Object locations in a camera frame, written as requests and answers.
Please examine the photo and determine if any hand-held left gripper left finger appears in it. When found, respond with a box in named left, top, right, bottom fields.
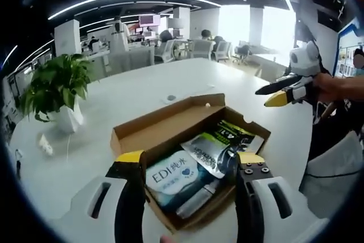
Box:
left=69, top=150, right=147, bottom=243

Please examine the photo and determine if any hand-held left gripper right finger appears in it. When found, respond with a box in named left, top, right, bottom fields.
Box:
left=234, top=151, right=311, bottom=243

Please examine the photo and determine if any black green pouch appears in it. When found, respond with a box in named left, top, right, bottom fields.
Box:
left=214, top=120, right=265, bottom=154

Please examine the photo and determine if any silver pouch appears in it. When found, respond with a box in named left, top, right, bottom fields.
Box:
left=180, top=132, right=239, bottom=180

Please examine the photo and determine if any white blue wet wipes pack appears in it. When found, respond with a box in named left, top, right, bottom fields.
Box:
left=145, top=149, right=205, bottom=213

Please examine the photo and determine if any brown cardboard shoe box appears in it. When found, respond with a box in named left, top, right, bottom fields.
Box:
left=110, top=93, right=271, bottom=231

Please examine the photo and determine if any person's right hand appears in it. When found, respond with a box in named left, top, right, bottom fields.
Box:
left=311, top=71, right=351, bottom=104

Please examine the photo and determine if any blue framed display board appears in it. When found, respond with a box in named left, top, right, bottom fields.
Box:
left=337, top=18, right=364, bottom=77

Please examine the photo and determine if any white paper cup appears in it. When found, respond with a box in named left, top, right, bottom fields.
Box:
left=39, top=134, right=53, bottom=155

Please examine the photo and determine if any grey mesh office chair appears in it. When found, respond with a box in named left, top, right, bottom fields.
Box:
left=298, top=130, right=364, bottom=221

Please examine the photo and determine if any row of office chairs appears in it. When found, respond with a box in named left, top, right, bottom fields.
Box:
left=155, top=39, right=248, bottom=64

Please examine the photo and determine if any green plant in white pot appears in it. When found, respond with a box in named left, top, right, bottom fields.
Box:
left=18, top=53, right=96, bottom=134

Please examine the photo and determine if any white standing figure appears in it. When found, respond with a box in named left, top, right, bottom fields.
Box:
left=109, top=17, right=129, bottom=53

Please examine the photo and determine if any black charging cable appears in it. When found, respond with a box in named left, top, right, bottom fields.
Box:
left=15, top=148, right=24, bottom=178

